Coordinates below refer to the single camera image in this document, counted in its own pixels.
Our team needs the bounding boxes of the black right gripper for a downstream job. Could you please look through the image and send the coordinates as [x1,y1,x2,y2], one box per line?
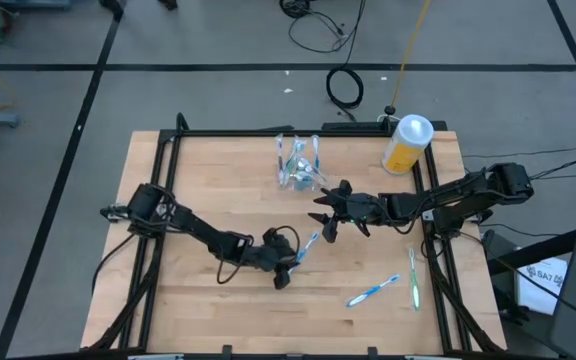
[308,180,394,244]

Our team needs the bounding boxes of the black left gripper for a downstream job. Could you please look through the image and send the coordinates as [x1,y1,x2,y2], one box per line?
[245,227,301,291]

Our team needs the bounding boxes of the clear plastic bag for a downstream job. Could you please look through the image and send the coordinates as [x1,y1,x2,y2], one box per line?
[274,159,330,194]

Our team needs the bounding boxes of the yellow-label wipes canister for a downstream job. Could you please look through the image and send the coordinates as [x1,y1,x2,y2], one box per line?
[380,113,435,175]

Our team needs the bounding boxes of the black metal stand leg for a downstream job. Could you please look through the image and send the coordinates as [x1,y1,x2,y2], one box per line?
[486,219,576,275]

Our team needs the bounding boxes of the white paper sign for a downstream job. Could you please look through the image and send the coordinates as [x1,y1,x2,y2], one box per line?
[515,257,569,316]

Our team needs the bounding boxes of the coiled black cable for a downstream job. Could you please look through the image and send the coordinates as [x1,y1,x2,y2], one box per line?
[324,66,365,123]

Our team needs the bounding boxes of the black aluminium table frame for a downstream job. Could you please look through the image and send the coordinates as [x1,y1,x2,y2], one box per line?
[80,112,508,360]

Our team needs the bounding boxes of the loose black cable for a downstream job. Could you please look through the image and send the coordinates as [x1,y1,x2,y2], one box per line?
[285,0,367,69]

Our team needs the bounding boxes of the yellow cable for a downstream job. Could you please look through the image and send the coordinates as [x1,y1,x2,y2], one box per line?
[390,0,432,109]

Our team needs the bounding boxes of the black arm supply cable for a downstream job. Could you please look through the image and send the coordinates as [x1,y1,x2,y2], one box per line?
[90,230,138,297]

